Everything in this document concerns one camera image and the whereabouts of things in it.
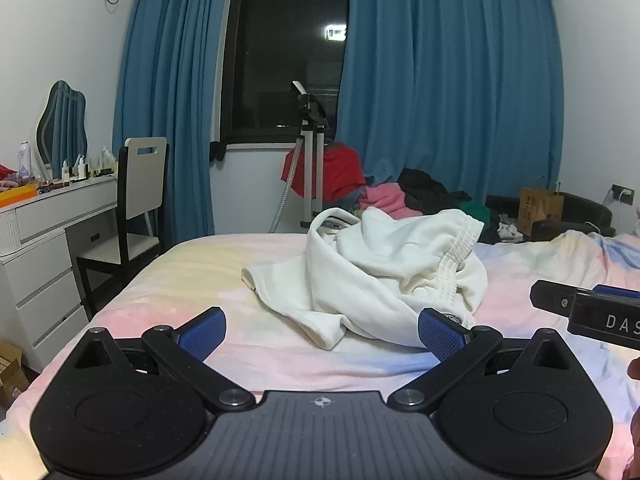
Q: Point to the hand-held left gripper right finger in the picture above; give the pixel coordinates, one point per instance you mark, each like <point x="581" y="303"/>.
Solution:
<point x="442" y="335"/>

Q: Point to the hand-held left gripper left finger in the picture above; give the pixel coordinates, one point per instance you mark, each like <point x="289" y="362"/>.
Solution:
<point x="202" y="332"/>

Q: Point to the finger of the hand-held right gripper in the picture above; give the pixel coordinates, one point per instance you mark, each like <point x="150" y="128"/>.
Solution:
<point x="555" y="300"/>

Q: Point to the white zip jacket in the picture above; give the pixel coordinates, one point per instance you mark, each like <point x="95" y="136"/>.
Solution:
<point x="300" y="285"/>

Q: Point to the person's right hand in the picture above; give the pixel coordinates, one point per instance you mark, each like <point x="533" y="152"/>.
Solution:
<point x="636" y="370"/>

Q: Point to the white patterned cloth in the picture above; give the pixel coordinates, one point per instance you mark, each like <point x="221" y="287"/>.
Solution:
<point x="509" y="231"/>

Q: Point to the brown paper bag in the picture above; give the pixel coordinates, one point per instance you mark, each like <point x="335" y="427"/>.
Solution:
<point x="537" y="210"/>

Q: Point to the black sofa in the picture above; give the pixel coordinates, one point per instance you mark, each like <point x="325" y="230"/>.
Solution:
<point x="585" y="210"/>

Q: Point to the green cloth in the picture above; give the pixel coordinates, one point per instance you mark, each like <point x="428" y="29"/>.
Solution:
<point x="475" y="208"/>

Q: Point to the pink cloth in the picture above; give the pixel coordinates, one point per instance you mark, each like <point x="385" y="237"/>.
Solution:
<point x="385" y="197"/>

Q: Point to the black cloth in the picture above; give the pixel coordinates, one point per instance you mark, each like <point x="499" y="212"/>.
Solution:
<point x="422" y="182"/>

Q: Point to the white dresser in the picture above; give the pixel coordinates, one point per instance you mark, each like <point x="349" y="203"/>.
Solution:
<point x="40" y="270"/>

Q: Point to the red cloth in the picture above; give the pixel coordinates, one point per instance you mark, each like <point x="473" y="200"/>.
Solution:
<point x="342" y="170"/>

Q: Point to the cardboard box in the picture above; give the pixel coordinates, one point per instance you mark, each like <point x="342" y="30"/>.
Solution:
<point x="11" y="375"/>

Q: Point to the row of cosmetic bottles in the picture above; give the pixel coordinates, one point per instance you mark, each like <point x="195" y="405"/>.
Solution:
<point x="81" y="170"/>

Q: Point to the white tripod stand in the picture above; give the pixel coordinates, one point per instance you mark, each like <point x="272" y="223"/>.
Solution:
<point x="316" y="160"/>

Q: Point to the orange box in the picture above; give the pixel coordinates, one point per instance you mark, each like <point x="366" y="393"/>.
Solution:
<point x="17" y="195"/>

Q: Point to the blue curtain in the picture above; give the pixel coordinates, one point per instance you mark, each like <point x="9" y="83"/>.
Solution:
<point x="165" y="85"/>
<point x="450" y="85"/>

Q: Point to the wavy-edged mirror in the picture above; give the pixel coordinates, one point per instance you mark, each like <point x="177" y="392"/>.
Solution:
<point x="62" y="125"/>

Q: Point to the dark window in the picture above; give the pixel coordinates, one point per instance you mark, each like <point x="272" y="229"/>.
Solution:
<point x="280" y="60"/>

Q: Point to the wall socket with charger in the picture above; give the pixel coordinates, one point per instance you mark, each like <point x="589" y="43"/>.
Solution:
<point x="622" y="194"/>

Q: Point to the white chair with black frame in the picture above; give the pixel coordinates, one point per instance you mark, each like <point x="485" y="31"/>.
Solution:
<point x="142" y="180"/>

